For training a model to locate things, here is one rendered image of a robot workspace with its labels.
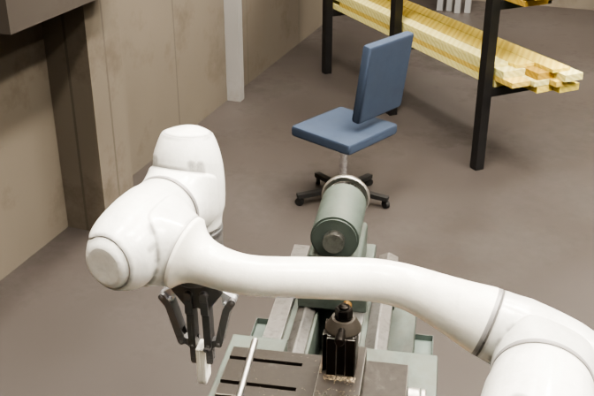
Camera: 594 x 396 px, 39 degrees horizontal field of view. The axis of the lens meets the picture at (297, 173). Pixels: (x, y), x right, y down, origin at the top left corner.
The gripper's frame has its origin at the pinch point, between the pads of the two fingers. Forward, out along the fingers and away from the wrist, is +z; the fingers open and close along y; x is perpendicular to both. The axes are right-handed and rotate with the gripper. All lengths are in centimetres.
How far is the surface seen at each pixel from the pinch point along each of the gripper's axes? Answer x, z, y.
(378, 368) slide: -53, 39, -26
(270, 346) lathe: -63, 44, 2
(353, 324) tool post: -45, 22, -20
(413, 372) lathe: -58, 44, -34
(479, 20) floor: -750, 137, -74
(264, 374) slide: -46, 39, 0
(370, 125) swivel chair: -328, 88, 0
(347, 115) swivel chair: -342, 88, 14
